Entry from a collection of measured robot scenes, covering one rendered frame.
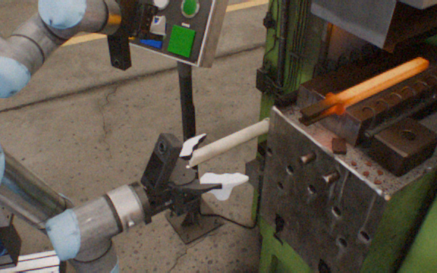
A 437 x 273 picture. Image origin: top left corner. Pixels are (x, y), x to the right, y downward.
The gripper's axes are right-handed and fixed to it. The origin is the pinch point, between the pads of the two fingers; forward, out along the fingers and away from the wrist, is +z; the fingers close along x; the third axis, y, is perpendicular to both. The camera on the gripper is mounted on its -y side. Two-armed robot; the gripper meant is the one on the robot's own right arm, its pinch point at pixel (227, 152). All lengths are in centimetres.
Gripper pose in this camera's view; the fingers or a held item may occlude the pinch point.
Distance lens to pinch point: 82.9
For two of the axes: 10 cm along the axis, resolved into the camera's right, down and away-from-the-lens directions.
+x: 5.6, 5.4, -6.3
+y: 0.0, 7.6, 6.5
